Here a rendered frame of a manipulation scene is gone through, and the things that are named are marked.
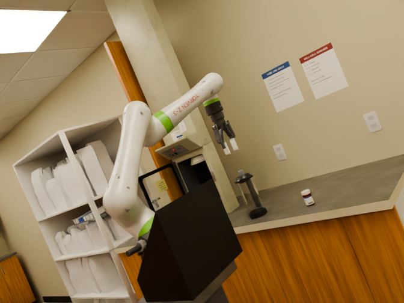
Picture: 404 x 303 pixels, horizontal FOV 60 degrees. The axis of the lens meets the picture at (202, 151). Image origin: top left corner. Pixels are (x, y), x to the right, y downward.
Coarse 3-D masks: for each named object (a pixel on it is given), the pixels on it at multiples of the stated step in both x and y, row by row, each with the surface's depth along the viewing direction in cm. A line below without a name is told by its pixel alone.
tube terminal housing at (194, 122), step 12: (192, 120) 228; (192, 132) 230; (204, 132) 233; (204, 144) 230; (180, 156) 243; (192, 156) 236; (204, 156) 229; (216, 156) 235; (216, 168) 231; (228, 180) 237; (228, 192) 233; (228, 204) 230
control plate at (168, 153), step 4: (172, 148) 233; (176, 148) 232; (180, 148) 231; (184, 148) 231; (164, 152) 239; (168, 152) 238; (172, 152) 237; (176, 152) 236; (180, 152) 235; (184, 152) 235; (168, 156) 243; (172, 156) 242
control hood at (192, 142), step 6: (180, 138) 223; (186, 138) 220; (192, 138) 223; (198, 138) 227; (168, 144) 231; (174, 144) 228; (180, 144) 227; (186, 144) 226; (192, 144) 225; (198, 144) 226; (156, 150) 239; (162, 150) 237
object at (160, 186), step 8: (168, 168) 244; (152, 176) 234; (160, 176) 238; (168, 176) 242; (144, 184) 229; (152, 184) 233; (160, 184) 236; (168, 184) 241; (176, 184) 245; (152, 192) 231; (160, 192) 235; (168, 192) 239; (176, 192) 243; (152, 200) 230; (160, 200) 233; (168, 200) 237; (160, 208) 232
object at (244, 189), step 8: (248, 176) 190; (240, 184) 190; (248, 184) 189; (240, 192) 193; (248, 192) 189; (256, 192) 191; (248, 200) 190; (256, 200) 190; (248, 208) 192; (256, 208) 190
